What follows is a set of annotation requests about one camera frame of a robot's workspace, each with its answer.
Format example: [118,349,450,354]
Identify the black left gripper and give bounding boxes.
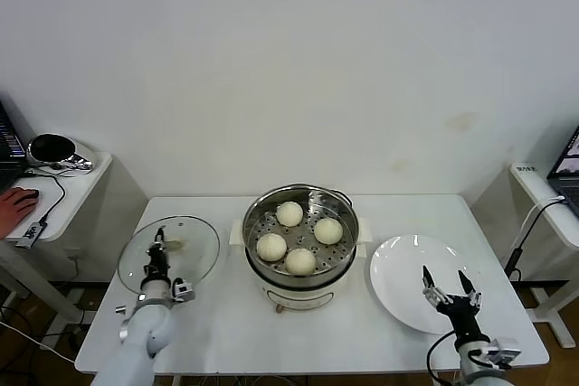
[145,226,170,285]

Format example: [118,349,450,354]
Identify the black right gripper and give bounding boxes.
[421,265,489,352]

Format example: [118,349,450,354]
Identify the round glass pot lid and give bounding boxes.
[117,215,222,297]

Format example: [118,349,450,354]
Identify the white steamed baozi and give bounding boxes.
[276,201,304,228]
[314,217,345,245]
[284,248,317,277]
[256,231,289,263]

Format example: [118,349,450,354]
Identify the perforated steel steamer basket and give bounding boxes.
[230,184,373,278]

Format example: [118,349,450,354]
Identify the person's bare hand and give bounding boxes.
[0,186,40,240]

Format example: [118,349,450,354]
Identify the white round plate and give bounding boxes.
[370,234,484,336]

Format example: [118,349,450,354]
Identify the white side table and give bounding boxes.
[0,150,150,324]
[470,163,579,349]

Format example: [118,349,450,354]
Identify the black usb hub adapter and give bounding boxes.
[14,219,49,249]

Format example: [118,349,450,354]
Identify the chrome headset device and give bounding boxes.
[25,133,99,175]

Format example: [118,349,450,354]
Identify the cream electric cooking pot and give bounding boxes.
[246,243,368,315]

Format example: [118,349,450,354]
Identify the black open laptop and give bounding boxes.
[0,100,26,188]
[546,126,579,215]

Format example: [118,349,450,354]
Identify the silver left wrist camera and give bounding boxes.
[170,278,196,302]

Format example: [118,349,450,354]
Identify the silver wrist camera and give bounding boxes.
[486,335,519,367]
[170,278,196,302]

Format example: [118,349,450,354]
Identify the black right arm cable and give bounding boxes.
[427,331,458,383]

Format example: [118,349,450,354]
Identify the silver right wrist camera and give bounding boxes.
[486,335,519,367]

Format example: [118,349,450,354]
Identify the thick black hanging cable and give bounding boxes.
[505,198,566,283]

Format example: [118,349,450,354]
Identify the white hanging cable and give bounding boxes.
[522,195,566,236]

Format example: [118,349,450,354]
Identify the thin black desk cable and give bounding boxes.
[23,166,65,227]

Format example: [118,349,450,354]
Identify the white floor cable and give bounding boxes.
[0,317,78,367]

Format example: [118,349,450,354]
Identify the black floor cables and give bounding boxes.
[0,304,33,360]

